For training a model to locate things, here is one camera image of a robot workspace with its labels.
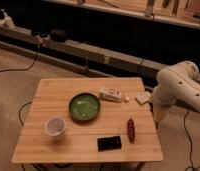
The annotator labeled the white plastic cup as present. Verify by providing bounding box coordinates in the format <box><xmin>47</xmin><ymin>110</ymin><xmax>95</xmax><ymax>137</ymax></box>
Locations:
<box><xmin>44</xmin><ymin>117</ymin><xmax>66</xmax><ymax>141</ymax></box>

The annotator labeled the green bowl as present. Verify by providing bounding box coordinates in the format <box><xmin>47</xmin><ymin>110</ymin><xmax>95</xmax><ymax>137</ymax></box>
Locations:
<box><xmin>68</xmin><ymin>93</ymin><xmax>101</xmax><ymax>121</ymax></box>

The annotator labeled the white squeeze bottle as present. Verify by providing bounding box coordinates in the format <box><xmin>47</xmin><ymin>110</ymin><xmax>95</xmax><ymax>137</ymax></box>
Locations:
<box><xmin>99</xmin><ymin>87</ymin><xmax>130</xmax><ymax>103</ymax></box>

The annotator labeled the black rectangular box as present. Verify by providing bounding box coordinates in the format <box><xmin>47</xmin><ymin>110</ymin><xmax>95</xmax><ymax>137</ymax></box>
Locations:
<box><xmin>97</xmin><ymin>136</ymin><xmax>122</xmax><ymax>151</ymax></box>

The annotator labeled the beige sponge piece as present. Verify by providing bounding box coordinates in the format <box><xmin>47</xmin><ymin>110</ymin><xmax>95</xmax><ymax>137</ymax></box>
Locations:
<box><xmin>135</xmin><ymin>91</ymin><xmax>151</xmax><ymax>104</ymax></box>

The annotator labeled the red chili pepper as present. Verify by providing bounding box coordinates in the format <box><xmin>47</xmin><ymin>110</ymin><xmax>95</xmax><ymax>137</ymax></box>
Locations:
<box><xmin>127</xmin><ymin>118</ymin><xmax>135</xmax><ymax>143</ymax></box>

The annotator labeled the black floor cable left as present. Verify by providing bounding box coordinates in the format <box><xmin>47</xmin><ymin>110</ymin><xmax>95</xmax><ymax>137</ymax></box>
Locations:
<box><xmin>0</xmin><ymin>49</ymin><xmax>39</xmax><ymax>74</ymax></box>

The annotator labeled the black cable right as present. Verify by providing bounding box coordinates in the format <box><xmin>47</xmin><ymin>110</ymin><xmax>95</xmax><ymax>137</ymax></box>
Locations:
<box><xmin>182</xmin><ymin>108</ymin><xmax>200</xmax><ymax>171</ymax></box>

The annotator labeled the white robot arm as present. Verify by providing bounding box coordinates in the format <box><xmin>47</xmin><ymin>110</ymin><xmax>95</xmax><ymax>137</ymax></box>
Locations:
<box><xmin>150</xmin><ymin>61</ymin><xmax>200</xmax><ymax>124</ymax></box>

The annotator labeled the dark device on ledge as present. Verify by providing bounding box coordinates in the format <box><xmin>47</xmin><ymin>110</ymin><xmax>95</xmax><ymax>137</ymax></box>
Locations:
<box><xmin>50</xmin><ymin>29</ymin><xmax>68</xmax><ymax>42</ymax></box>

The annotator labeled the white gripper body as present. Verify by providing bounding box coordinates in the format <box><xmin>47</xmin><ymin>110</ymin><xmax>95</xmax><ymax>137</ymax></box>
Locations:
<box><xmin>151</xmin><ymin>99</ymin><xmax>171</xmax><ymax>130</ymax></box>

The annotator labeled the white figure on ledge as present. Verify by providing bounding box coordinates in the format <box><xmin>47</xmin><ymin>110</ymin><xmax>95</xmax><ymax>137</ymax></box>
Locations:
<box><xmin>0</xmin><ymin>9</ymin><xmax>15</xmax><ymax>29</ymax></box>

